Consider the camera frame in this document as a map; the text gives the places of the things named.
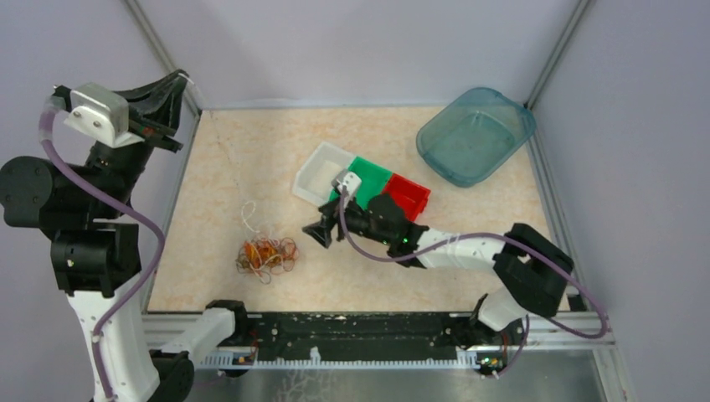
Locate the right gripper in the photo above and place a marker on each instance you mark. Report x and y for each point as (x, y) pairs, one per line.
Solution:
(321, 230)

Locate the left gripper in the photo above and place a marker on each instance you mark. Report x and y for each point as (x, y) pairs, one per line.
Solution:
(159, 100)

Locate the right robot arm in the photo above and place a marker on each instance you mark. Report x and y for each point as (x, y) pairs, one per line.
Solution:
(532, 269)

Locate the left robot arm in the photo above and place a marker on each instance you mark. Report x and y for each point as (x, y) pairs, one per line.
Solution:
(97, 143)

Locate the white plastic bin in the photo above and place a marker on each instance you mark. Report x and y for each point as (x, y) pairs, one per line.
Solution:
(313, 181)

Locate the green plastic bin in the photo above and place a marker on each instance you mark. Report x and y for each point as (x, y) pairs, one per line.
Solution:
(374, 178)

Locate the red plastic bin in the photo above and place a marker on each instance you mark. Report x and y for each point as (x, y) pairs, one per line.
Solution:
(410, 196)

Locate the teal transparent tub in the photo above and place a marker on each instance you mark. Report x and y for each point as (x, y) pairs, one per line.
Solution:
(467, 141)

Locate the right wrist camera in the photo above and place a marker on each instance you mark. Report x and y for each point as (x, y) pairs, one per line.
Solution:
(347, 184)

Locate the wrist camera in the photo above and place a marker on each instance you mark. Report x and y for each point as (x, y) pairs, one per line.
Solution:
(97, 112)
(347, 184)

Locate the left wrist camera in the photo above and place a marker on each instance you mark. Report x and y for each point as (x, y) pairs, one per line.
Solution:
(97, 112)

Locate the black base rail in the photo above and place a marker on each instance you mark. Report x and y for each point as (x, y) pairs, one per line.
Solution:
(367, 337)

